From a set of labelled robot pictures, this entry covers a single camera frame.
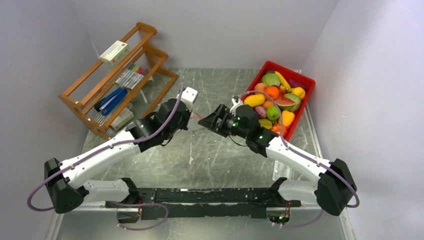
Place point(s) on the green box lower shelf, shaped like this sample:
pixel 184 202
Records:
pixel 123 118

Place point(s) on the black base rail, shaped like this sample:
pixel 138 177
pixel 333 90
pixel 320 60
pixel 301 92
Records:
pixel 207 202

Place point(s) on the white box on top shelf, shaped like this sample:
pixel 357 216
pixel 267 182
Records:
pixel 114 53

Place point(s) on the orange fruit toy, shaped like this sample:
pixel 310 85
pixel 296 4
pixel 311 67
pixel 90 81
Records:
pixel 272 93

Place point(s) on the purple eggplant toy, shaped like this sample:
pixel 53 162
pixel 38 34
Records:
pixel 296 84

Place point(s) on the bundle of coloured markers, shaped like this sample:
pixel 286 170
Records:
pixel 131 76

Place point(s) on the wooden shelf rack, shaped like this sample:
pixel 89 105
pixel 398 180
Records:
pixel 101 79

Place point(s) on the yellow bell pepper toy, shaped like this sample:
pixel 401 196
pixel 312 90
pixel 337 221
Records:
pixel 298 91

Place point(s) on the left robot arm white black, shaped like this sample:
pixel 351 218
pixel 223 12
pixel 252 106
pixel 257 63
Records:
pixel 70 182

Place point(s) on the green lime toy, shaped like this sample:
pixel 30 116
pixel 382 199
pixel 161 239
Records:
pixel 273 113

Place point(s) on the purple onion toy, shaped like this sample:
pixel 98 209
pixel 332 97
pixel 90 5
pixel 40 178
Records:
pixel 261 112

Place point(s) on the clear zip top bag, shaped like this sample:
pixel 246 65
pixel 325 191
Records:
pixel 195 116

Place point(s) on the green cabbage toy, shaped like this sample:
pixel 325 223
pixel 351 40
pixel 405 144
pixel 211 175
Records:
pixel 271 79

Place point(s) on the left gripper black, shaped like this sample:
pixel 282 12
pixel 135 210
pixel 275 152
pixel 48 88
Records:
pixel 184 126

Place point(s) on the orange bell pepper toy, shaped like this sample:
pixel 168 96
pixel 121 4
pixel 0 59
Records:
pixel 287 118

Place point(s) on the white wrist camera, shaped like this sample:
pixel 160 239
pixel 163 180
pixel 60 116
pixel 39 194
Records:
pixel 188 96
pixel 235 103

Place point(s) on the red plastic food bin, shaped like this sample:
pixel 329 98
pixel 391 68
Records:
pixel 270 67

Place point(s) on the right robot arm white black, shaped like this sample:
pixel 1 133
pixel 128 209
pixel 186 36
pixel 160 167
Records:
pixel 330 183

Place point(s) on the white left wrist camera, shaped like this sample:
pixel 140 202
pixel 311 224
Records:
pixel 188 96

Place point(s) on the blue stapler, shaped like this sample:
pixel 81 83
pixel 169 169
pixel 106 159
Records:
pixel 108 103

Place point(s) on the peach toy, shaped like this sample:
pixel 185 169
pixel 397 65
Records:
pixel 260 88

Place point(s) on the yellow mango toy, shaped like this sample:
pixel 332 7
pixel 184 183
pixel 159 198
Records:
pixel 254 100

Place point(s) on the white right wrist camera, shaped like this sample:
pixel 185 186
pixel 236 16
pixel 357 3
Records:
pixel 235 103

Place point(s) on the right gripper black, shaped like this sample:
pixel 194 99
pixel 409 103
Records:
pixel 210 122

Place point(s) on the banana toy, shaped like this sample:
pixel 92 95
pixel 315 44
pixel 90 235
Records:
pixel 283 82

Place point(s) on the watermelon slice toy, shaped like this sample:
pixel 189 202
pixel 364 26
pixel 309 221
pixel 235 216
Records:
pixel 288 103

